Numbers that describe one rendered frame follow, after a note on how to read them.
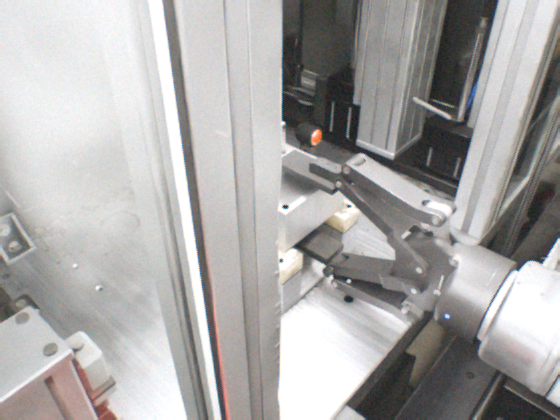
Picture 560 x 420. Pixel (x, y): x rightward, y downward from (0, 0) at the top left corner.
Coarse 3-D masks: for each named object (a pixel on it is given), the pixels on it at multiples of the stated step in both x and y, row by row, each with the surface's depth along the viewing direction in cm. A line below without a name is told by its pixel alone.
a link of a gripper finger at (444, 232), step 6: (426, 204) 39; (432, 204) 39; (438, 204) 38; (444, 204) 38; (444, 210) 38; (450, 210) 38; (426, 228) 39; (432, 228) 39; (438, 228) 39; (444, 228) 38; (438, 234) 39; (444, 234) 39
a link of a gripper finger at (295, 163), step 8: (296, 152) 48; (288, 160) 47; (296, 160) 47; (304, 160) 47; (312, 160) 47; (288, 168) 46; (296, 168) 46; (304, 168) 46; (296, 176) 46; (304, 176) 45; (312, 176) 45; (312, 184) 45; (320, 184) 44; (328, 184) 44; (328, 192) 44; (336, 192) 44
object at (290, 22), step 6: (282, 0) 41; (288, 0) 42; (294, 0) 43; (282, 6) 42; (288, 6) 42; (294, 6) 43; (282, 12) 42; (288, 12) 43; (294, 12) 43; (282, 18) 42; (288, 18) 43; (294, 18) 44; (282, 24) 43; (288, 24) 43; (294, 24) 44; (288, 30) 44; (294, 30) 44
